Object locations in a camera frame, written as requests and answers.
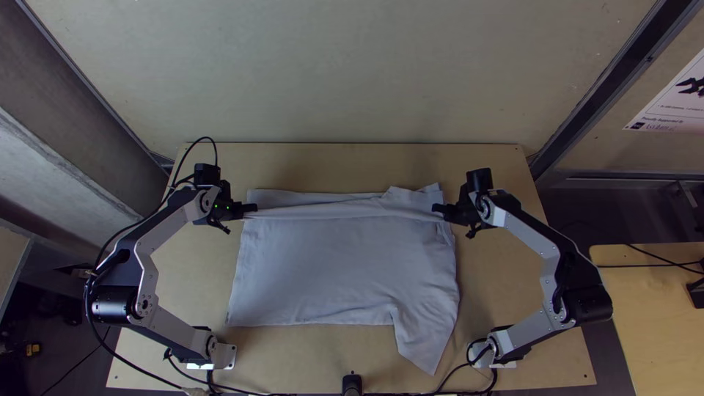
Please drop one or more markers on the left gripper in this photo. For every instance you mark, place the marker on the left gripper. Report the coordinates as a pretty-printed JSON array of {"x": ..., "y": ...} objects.
[{"x": 234, "y": 210}]

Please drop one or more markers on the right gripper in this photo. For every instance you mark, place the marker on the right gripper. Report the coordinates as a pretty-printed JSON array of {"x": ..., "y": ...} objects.
[{"x": 461, "y": 212}]

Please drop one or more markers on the light grey t-shirt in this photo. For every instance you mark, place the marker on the light grey t-shirt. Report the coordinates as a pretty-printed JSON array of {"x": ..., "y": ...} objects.
[{"x": 341, "y": 264}]

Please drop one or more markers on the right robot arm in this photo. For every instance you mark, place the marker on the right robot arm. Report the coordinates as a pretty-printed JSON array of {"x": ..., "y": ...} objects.
[{"x": 531, "y": 234}]

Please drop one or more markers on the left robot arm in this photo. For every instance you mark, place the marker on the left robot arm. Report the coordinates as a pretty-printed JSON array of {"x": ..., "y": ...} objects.
[{"x": 165, "y": 225}]

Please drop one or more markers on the pale wooden side table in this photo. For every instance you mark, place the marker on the pale wooden side table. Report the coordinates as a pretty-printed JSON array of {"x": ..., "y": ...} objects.
[
  {"x": 654, "y": 324},
  {"x": 10, "y": 264}
]

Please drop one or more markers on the black desk device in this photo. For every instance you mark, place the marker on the black desk device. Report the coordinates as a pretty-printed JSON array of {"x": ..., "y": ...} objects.
[{"x": 697, "y": 294}]

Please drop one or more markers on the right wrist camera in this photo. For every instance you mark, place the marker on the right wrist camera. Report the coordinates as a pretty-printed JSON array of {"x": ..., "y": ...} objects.
[{"x": 479, "y": 180}]

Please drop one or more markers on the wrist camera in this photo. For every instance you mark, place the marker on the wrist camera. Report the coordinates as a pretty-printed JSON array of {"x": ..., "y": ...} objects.
[
  {"x": 207, "y": 174},
  {"x": 479, "y": 180}
]

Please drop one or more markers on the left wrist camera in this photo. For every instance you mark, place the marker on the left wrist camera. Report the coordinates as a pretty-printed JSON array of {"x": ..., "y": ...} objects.
[{"x": 207, "y": 174}]

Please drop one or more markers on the white printed wall poster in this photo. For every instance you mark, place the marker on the white printed wall poster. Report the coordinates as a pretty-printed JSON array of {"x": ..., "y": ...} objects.
[{"x": 674, "y": 102}]

